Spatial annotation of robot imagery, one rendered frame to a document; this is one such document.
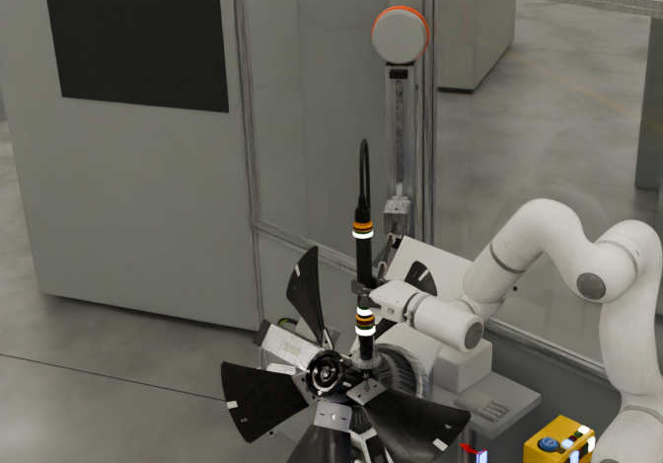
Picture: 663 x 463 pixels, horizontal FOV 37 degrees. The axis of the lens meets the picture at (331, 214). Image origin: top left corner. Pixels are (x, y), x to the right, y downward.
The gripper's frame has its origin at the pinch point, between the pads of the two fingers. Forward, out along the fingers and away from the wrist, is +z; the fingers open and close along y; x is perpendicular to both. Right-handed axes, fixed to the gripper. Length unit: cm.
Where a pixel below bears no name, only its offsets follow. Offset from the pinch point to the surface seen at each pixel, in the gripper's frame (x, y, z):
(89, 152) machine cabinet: -63, 82, 262
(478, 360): -54, 59, 10
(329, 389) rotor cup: -28.8, -6.6, 6.1
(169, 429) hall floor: -151, 44, 159
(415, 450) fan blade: -32.4, -6.0, -21.3
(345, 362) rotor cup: -23.0, -1.6, 5.1
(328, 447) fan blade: -42.1, -10.9, 2.6
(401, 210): -9, 49, 33
